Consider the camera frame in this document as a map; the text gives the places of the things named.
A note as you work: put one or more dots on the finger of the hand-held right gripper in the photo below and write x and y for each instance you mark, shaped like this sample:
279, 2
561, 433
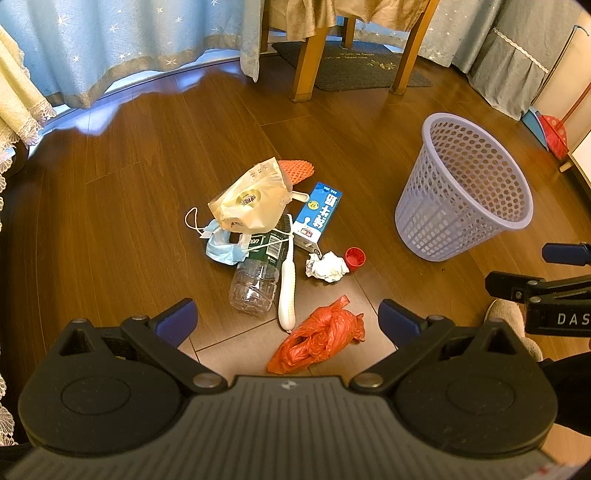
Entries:
568, 254
505, 284

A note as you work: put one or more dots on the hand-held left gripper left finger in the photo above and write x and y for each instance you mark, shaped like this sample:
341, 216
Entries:
178, 318

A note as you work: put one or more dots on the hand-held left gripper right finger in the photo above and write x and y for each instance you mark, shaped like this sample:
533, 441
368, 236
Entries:
397, 318

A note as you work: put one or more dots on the red bottle cap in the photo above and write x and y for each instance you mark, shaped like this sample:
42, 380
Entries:
354, 257

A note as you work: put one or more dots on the blue face mask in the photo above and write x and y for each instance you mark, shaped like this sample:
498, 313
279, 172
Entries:
221, 251

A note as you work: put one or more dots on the lavender plastic mesh basket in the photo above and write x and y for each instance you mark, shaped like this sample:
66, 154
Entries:
461, 217

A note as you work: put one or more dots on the clear plastic bottle green label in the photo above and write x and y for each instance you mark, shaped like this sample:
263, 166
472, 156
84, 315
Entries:
254, 286

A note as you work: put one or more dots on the white paper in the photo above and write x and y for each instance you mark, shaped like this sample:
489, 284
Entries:
328, 267

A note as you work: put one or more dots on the red plastic bag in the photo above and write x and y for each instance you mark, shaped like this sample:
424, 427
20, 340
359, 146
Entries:
314, 341

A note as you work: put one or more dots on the white hairbrush with black bristles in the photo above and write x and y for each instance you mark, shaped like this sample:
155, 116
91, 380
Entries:
287, 295

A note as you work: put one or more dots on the blue and white milk carton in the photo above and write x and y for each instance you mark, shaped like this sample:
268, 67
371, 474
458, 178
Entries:
318, 214

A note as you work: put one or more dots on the beige snack bag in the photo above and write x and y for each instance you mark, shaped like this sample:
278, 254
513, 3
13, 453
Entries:
249, 198

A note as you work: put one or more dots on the beige fleece slipper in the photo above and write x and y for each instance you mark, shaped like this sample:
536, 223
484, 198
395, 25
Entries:
508, 314

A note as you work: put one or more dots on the person's dark trouser leg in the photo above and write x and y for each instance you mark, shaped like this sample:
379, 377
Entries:
570, 383

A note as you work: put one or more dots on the white cabinet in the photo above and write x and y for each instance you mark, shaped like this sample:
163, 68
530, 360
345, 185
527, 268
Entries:
582, 157

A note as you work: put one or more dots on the red broom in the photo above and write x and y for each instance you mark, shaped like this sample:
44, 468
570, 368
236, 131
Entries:
556, 136

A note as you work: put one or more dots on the blue dustpan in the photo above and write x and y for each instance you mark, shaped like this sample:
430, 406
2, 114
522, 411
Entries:
535, 127

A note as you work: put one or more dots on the orange foam net sleeve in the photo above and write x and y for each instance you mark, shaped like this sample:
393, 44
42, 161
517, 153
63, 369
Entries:
300, 170

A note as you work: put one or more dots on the grey cloth cover lace trim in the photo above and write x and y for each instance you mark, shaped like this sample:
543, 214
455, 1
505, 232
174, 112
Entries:
508, 78

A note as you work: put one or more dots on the blue star-print curtain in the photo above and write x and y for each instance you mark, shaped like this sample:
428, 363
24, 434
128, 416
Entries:
452, 37
115, 41

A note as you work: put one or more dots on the dark grey door mat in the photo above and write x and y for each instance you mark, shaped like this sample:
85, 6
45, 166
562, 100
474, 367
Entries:
360, 69

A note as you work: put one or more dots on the wooden table legs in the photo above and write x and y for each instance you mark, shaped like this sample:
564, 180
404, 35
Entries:
307, 69

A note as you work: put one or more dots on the cream lace curtain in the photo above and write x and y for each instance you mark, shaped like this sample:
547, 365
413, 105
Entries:
18, 92

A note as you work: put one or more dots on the brown tablecloth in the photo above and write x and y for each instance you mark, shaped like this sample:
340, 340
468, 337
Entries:
300, 14

